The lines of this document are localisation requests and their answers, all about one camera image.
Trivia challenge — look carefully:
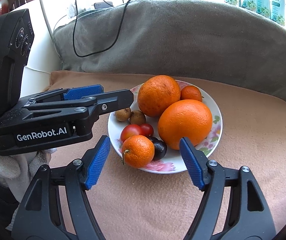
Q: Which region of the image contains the round red cherry tomato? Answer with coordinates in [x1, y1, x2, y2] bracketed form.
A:
[140, 123, 154, 137]

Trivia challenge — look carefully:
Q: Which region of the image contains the brown longan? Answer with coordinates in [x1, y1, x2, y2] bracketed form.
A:
[115, 107, 132, 122]
[129, 110, 146, 126]

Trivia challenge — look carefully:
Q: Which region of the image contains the white power strip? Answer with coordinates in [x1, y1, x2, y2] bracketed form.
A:
[66, 4, 95, 18]

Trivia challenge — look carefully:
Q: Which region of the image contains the left white gloved hand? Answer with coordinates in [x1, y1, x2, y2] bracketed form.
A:
[0, 148, 57, 202]

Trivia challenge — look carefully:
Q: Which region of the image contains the black cable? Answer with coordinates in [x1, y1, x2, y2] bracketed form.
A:
[72, 0, 136, 58]

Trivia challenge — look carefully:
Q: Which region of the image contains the black power adapter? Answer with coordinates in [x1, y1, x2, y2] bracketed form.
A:
[94, 2, 114, 9]

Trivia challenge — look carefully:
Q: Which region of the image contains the grey folded blanket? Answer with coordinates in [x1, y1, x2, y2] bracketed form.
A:
[53, 0, 286, 101]

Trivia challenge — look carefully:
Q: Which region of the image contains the white cable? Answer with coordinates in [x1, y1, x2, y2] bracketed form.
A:
[22, 12, 70, 74]

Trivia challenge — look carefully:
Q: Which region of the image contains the floral white ceramic plate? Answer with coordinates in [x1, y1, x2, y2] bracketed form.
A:
[108, 75, 223, 174]

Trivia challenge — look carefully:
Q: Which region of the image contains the dark cherry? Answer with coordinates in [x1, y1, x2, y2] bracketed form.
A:
[153, 140, 167, 160]
[148, 137, 159, 143]

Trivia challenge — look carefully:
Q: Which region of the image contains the oval red cherry tomato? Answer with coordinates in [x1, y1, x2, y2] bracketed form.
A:
[120, 124, 143, 142]

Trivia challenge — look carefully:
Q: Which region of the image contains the smooth bright orange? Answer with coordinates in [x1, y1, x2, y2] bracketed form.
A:
[158, 99, 212, 150]

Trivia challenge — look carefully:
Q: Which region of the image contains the small tangerine with stem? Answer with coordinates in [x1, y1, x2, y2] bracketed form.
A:
[121, 135, 154, 168]

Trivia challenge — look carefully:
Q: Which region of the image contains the large rough orange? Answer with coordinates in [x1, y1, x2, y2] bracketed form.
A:
[137, 75, 180, 118]

